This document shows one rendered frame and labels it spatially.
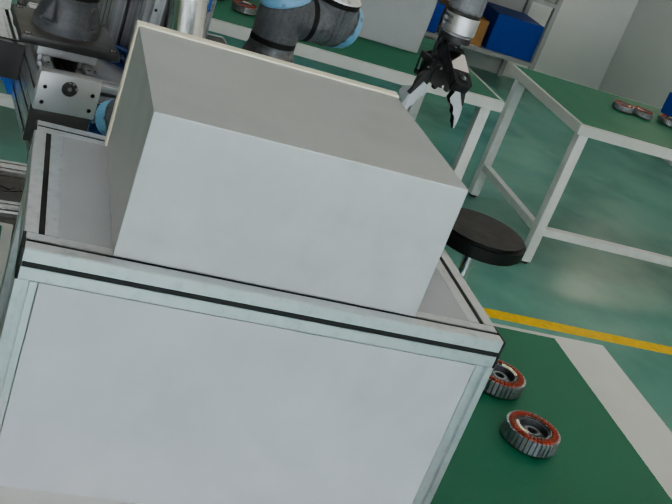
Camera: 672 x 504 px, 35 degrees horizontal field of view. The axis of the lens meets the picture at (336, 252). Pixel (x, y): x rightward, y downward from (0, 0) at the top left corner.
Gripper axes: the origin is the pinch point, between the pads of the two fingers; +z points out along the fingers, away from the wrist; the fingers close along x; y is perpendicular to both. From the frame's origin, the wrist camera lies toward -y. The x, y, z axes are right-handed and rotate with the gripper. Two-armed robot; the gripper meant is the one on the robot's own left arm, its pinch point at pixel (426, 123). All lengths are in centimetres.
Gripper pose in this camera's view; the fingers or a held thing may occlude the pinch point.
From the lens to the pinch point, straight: 231.3
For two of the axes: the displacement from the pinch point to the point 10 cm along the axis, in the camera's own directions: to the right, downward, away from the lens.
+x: -8.8, -1.3, -4.5
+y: -3.4, -4.9, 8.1
